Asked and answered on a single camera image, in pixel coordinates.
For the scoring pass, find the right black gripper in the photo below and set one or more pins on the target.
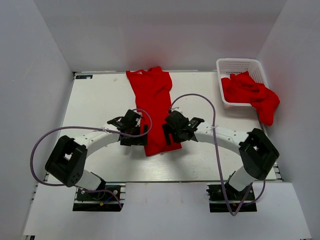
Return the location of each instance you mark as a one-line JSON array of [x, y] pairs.
[[167, 128]]

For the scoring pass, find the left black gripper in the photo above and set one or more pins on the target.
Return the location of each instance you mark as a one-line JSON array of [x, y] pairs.
[[139, 141]]

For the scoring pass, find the red t shirt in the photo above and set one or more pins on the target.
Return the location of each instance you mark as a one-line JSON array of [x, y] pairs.
[[152, 94]]

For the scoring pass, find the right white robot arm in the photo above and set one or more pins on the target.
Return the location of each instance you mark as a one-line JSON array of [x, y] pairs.
[[257, 152]]

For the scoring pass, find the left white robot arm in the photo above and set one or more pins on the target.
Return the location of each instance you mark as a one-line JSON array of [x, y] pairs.
[[68, 158]]

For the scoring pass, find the crumpled red shirt in basket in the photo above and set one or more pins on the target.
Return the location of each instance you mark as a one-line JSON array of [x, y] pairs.
[[241, 88]]

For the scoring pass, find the blue label sticker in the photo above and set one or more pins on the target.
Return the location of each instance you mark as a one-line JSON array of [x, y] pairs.
[[84, 77]]

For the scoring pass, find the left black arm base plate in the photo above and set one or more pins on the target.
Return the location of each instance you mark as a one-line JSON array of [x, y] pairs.
[[101, 201]]

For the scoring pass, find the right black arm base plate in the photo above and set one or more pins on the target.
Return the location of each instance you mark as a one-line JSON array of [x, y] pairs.
[[217, 203]]

